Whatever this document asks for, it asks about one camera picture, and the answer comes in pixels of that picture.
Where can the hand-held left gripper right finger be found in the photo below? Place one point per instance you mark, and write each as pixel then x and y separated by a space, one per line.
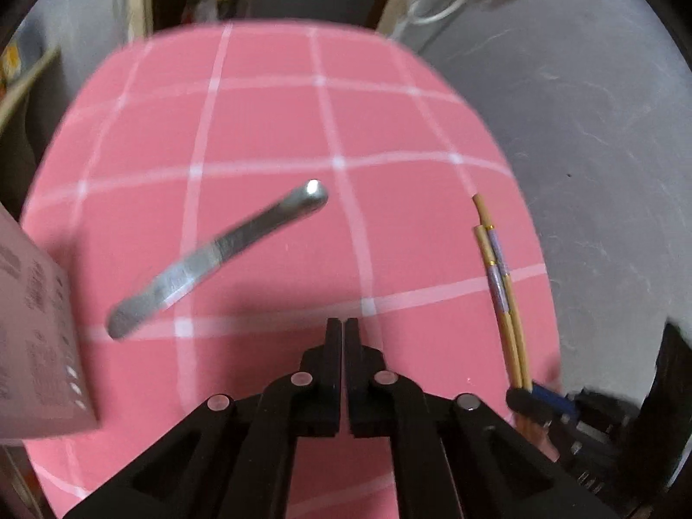
pixel 354 384

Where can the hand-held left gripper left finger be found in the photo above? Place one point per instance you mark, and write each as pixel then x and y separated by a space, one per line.
pixel 332 384

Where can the steel utensil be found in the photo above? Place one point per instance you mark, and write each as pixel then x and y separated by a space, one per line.
pixel 216 254

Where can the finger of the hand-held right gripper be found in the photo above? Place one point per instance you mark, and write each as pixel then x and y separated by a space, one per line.
pixel 521 399
pixel 554 401

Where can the pink checked tablecloth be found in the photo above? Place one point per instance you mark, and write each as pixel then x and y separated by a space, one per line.
pixel 270 119

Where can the yellow chopstick with purple band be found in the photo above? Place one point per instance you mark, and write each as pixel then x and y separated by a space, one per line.
pixel 518 324
pixel 498 294

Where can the grey mesh utensil basket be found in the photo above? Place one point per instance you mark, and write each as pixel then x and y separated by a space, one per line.
pixel 38 335

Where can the beige kitchen counter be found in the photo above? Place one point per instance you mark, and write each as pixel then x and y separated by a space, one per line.
pixel 24 89

